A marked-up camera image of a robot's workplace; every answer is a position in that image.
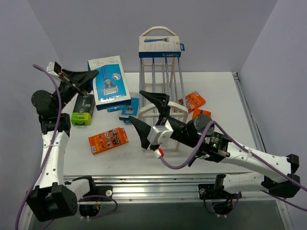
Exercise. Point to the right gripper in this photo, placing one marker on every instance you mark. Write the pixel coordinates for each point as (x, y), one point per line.
(159, 122)

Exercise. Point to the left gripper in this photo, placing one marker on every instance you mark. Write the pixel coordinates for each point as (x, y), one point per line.
(72, 84)

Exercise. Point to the blue Harry's razor box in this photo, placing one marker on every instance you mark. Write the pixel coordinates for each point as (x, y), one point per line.
(110, 86)
(129, 110)

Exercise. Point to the orange razor box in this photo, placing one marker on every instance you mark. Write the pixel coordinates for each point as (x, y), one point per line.
(108, 140)
(193, 101)

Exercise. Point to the orange Gillette Fusion box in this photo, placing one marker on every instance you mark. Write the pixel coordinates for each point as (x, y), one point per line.
(198, 111)

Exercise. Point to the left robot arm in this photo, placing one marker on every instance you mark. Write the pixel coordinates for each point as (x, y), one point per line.
(50, 197)

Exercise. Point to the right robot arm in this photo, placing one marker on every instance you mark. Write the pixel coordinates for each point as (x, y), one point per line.
(272, 174)

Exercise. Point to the green black razor box front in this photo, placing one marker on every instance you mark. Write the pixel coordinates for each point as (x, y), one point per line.
(83, 111)

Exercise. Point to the white Harry's razor box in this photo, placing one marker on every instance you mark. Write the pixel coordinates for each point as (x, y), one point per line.
(160, 47)

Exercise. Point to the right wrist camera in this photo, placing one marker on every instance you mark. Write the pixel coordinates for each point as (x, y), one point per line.
(158, 137)

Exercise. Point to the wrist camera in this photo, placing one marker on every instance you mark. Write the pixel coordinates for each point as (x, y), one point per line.
(158, 137)
(54, 69)

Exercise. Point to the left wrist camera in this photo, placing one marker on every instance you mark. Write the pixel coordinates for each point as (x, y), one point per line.
(54, 69)

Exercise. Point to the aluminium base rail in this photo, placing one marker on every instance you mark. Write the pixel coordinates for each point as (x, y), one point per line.
(165, 188)

